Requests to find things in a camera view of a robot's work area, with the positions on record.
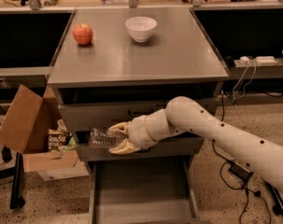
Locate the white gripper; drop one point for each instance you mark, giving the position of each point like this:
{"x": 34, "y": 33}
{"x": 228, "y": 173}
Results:
{"x": 137, "y": 134}

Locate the clear plastic water bottle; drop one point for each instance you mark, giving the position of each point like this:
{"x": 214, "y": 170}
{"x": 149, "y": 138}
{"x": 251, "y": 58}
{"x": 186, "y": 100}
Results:
{"x": 102, "y": 138}

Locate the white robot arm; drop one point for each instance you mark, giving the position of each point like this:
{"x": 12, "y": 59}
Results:
{"x": 183, "y": 115}

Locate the grey top drawer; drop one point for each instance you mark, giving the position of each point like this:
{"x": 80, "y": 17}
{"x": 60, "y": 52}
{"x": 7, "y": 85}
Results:
{"x": 82, "y": 117}

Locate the grey drawer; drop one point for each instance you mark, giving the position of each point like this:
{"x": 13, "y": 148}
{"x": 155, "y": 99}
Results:
{"x": 143, "y": 191}
{"x": 82, "y": 117}
{"x": 183, "y": 145}

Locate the grey bottom drawer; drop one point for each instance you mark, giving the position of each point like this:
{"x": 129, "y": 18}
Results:
{"x": 143, "y": 191}

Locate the grey middle drawer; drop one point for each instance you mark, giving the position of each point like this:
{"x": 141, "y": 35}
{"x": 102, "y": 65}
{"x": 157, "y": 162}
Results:
{"x": 183, "y": 145}

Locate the grey drawer cabinet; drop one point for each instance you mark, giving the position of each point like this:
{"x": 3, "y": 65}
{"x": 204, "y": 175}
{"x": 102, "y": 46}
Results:
{"x": 176, "y": 61}

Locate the sea salt snack bag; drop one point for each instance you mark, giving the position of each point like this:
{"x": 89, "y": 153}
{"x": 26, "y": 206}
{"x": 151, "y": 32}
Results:
{"x": 57, "y": 140}

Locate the brown cardboard box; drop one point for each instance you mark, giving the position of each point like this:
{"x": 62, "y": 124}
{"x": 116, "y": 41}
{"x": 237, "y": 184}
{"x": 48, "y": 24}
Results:
{"x": 25, "y": 129}

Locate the white ceramic bowl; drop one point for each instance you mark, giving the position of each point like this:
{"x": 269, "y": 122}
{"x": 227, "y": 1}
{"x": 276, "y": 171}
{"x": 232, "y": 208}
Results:
{"x": 140, "y": 29}

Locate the red apple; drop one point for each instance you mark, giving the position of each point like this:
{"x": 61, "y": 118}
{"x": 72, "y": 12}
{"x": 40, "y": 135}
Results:
{"x": 82, "y": 33}

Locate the black power adapter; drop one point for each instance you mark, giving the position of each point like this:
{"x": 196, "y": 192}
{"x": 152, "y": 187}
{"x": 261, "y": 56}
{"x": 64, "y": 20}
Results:
{"x": 240, "y": 171}

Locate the black stand leg left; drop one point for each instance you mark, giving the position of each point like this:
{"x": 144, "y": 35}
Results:
{"x": 16, "y": 200}

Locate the black stand leg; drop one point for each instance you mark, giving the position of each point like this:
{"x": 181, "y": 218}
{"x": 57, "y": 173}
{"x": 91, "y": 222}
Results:
{"x": 16, "y": 200}
{"x": 278, "y": 206}

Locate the white power strip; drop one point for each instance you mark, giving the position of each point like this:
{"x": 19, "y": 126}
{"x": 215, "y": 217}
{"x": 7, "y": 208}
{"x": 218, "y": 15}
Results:
{"x": 259, "y": 61}

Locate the black stand leg right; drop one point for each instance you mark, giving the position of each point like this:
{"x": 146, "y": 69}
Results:
{"x": 278, "y": 206}

